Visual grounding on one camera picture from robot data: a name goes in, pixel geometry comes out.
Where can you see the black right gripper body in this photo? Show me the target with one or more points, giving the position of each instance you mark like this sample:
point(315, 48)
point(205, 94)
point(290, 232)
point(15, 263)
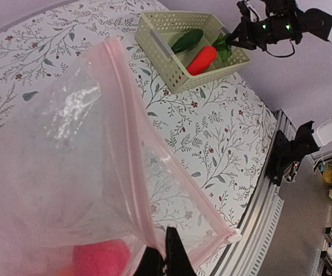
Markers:
point(251, 28)

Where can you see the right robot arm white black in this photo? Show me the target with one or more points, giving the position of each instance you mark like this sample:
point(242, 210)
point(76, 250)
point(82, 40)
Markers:
point(285, 21)

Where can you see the front aluminium rail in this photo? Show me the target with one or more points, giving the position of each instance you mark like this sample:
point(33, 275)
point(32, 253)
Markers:
point(257, 227)

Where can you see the floral pattern table mat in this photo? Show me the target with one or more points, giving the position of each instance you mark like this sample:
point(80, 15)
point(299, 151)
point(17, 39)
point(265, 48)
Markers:
point(220, 132)

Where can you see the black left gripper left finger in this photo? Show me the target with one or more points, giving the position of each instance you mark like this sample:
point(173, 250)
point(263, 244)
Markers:
point(151, 264)

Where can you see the red carrot toy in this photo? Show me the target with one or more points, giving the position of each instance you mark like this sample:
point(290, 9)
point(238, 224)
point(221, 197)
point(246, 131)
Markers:
point(202, 60)

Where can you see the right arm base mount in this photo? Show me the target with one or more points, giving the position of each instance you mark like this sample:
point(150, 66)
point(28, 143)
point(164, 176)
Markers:
point(281, 157)

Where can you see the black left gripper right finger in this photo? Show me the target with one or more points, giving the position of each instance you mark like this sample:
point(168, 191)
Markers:
point(177, 261)

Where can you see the green cucumber toy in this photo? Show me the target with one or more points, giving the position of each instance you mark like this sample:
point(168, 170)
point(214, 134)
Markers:
point(187, 41)

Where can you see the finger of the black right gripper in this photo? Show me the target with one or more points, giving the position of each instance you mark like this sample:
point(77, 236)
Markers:
point(238, 37)

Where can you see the beige perforated plastic basket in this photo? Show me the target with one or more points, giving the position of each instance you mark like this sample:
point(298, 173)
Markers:
point(159, 30)

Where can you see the red strawberry toy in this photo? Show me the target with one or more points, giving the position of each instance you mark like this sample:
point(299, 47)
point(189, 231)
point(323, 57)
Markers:
point(104, 258)

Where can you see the clear zip top bag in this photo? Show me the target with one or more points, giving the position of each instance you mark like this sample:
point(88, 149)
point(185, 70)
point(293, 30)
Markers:
point(82, 164)

